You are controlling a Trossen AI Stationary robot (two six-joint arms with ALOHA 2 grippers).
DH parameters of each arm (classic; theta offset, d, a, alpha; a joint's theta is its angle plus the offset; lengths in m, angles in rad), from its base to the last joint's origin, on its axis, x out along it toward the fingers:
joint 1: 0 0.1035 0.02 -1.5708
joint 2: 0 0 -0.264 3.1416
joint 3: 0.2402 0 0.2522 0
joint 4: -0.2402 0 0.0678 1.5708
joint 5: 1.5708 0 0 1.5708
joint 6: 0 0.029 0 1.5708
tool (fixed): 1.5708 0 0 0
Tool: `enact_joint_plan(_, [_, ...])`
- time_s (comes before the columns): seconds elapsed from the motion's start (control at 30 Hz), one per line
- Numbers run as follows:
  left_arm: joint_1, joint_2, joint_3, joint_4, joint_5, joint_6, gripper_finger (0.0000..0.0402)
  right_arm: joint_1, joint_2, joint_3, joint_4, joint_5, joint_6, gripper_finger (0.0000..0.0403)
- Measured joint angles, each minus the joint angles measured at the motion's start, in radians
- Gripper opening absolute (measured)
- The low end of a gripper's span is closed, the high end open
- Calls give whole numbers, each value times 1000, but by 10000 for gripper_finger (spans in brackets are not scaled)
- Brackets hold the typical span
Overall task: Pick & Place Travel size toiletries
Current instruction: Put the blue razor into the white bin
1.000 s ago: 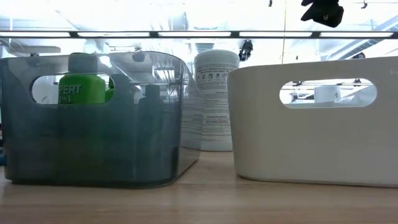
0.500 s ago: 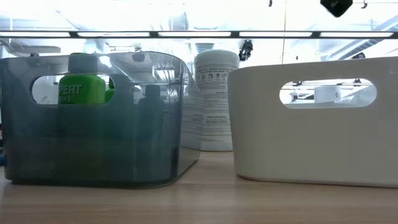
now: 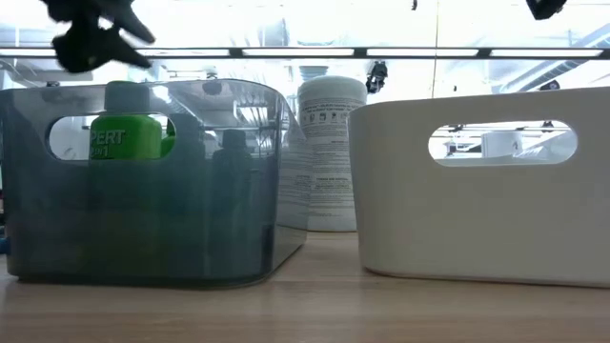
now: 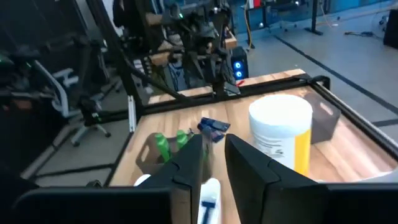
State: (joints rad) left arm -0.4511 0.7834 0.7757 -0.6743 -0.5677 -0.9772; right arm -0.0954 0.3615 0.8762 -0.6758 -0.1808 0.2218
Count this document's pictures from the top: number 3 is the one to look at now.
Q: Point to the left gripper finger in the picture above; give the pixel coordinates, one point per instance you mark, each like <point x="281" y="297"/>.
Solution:
<point x="128" y="56"/>
<point x="136" y="21"/>

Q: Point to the green travel shampoo bottle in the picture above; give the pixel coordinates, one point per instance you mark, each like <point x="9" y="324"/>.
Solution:
<point x="126" y="138"/>

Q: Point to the white plastic bin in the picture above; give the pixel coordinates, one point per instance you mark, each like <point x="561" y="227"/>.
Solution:
<point x="429" y="214"/>

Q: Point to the smoky grey plastic bin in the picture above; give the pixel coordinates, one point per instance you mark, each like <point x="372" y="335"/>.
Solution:
<point x="214" y="228"/>

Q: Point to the white wipes canister yellow label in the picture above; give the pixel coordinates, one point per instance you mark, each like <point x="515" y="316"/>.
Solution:
<point x="333" y="143"/>

